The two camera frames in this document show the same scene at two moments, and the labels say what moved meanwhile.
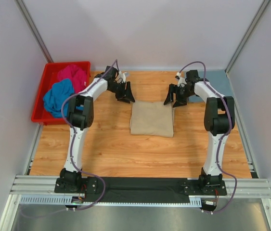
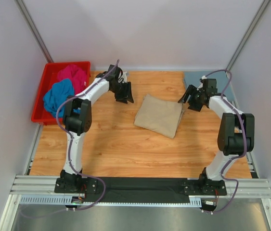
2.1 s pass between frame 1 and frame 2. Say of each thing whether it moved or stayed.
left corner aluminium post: stayed
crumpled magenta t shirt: stayed
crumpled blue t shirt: stayed
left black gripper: stayed
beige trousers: moved
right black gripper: moved
